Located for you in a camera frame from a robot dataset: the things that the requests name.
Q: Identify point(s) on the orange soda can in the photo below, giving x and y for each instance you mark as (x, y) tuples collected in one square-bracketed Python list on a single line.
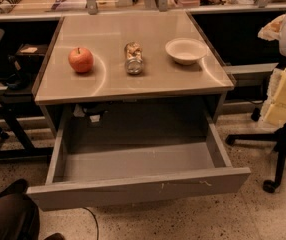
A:
[(133, 58)]

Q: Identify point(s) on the open grey top drawer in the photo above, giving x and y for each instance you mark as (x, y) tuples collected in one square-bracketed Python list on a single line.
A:
[(117, 162)]

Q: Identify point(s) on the black office chair right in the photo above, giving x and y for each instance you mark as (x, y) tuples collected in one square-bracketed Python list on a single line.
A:
[(279, 137)]

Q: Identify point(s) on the white bowl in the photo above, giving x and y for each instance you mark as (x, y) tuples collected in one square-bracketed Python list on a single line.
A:
[(186, 51)]

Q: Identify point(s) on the grey metal cabinet desk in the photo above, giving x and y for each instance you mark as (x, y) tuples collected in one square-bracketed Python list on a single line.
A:
[(120, 56)]

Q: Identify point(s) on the red apple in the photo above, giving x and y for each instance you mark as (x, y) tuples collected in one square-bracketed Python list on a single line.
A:
[(81, 60)]

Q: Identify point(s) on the black box with label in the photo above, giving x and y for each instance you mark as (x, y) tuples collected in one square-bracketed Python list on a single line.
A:
[(30, 56)]

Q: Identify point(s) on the person's dark trouser leg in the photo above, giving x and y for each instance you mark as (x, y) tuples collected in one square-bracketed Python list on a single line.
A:
[(19, 215)]

